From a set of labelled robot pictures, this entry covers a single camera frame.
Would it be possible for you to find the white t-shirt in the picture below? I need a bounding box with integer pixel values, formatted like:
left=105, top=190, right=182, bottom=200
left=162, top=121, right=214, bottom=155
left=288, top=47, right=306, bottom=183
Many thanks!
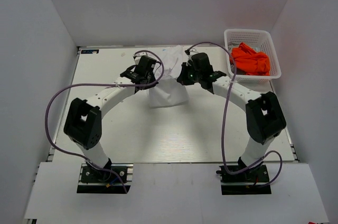
left=148, top=45, right=189, bottom=108

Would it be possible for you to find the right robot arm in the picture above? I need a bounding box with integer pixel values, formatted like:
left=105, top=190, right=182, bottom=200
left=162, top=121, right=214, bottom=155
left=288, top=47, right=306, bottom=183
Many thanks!
left=177, top=52, right=286, bottom=181

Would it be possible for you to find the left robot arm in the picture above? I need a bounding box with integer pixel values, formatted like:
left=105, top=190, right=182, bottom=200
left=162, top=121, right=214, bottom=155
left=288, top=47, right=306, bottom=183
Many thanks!
left=63, top=55, right=159, bottom=181

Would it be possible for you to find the grey t-shirt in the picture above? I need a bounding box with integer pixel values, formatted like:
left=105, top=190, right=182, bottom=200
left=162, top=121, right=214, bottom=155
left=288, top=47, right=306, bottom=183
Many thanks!
left=228, top=44, right=239, bottom=53

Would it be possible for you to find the orange t-shirt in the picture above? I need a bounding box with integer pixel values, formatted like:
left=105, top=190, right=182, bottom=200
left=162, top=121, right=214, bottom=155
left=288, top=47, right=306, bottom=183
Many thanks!
left=230, top=42, right=270, bottom=76

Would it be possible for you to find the blue table label sticker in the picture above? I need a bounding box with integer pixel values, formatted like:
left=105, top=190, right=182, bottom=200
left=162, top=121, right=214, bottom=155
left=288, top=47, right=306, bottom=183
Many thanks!
left=81, top=49, right=99, bottom=54

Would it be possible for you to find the white plastic laundry basket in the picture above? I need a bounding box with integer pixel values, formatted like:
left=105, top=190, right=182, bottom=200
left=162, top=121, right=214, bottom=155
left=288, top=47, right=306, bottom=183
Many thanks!
left=224, top=29, right=281, bottom=83

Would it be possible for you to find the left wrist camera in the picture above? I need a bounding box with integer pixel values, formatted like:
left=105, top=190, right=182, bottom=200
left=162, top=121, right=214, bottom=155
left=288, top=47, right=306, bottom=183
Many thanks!
left=133, top=53, right=143, bottom=65

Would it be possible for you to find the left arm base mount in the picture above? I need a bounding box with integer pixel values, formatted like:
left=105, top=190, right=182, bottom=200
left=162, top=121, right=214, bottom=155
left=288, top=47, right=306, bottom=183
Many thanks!
left=77, top=164, right=134, bottom=194

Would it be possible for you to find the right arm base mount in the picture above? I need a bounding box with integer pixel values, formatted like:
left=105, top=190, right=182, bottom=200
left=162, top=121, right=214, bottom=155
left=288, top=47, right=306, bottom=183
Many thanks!
left=216, top=165, right=271, bottom=195

